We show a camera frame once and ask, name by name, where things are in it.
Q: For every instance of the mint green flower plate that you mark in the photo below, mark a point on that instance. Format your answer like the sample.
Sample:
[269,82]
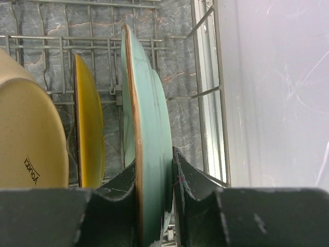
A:
[146,140]

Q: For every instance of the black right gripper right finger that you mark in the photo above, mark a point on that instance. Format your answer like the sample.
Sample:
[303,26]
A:
[209,215]

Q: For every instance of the yellow ceramic plate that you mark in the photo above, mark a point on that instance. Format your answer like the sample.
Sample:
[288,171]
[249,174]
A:
[89,127]

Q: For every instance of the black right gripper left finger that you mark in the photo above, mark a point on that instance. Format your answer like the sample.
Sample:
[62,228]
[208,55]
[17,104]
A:
[72,216]

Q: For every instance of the grey wire dish rack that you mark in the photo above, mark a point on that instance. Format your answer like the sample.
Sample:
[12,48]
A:
[179,38]

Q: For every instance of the cream bird plate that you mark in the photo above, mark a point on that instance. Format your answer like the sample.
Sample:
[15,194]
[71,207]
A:
[33,140]

